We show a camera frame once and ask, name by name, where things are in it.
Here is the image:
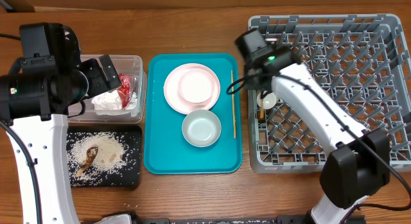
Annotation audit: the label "teal serving tray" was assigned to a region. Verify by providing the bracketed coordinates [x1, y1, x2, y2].
[144, 53, 243, 175]

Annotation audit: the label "pink bowl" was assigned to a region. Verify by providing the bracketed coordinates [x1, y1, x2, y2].
[178, 69, 214, 103]

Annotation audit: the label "white napkin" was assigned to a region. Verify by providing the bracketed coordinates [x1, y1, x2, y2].
[91, 90, 137, 116]

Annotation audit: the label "pink plate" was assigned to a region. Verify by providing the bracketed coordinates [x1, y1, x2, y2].
[164, 63, 221, 114]

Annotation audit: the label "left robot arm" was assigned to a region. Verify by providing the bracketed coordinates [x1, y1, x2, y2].
[1, 22, 121, 223]

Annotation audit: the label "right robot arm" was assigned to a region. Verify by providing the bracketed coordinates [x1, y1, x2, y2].
[235, 28, 390, 223]

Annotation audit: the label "cream paper cup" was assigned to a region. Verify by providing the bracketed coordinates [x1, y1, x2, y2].
[256, 91, 278, 110]

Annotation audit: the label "clear plastic bin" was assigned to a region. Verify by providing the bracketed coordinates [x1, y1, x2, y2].
[68, 55, 146, 123]

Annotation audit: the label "grey dishwasher rack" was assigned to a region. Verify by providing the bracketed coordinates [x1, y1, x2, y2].
[248, 14, 410, 173]

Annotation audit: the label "wooden chopstick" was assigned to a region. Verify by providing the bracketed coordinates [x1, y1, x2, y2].
[231, 71, 236, 139]
[259, 99, 265, 120]

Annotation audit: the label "black plastic tray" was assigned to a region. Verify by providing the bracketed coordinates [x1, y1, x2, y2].
[65, 125, 143, 189]

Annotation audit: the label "rice and food scraps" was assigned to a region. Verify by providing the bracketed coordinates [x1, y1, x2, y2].
[66, 131, 141, 186]

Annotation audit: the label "red snack wrapper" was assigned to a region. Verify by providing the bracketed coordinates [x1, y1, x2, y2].
[117, 74, 132, 109]

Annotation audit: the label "grey bowl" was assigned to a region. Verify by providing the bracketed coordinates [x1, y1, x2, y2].
[182, 110, 222, 148]

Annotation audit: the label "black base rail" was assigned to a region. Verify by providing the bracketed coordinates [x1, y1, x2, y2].
[119, 211, 306, 224]

